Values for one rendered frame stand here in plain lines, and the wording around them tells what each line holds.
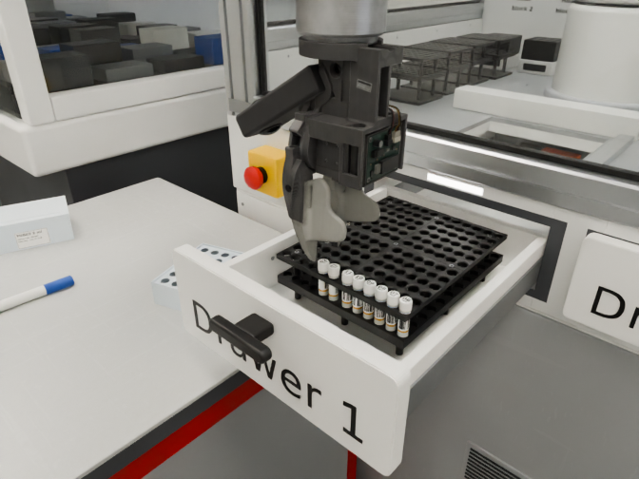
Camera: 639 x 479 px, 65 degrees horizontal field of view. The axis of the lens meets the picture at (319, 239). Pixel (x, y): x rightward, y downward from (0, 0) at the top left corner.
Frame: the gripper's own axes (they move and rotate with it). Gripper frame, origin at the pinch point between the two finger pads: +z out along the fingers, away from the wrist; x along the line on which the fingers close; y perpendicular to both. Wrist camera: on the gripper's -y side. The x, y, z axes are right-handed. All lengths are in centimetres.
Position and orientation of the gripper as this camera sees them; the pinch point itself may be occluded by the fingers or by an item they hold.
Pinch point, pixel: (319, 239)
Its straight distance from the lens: 53.1
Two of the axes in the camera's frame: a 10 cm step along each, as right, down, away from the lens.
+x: 6.3, -3.6, 6.9
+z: -0.1, 8.8, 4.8
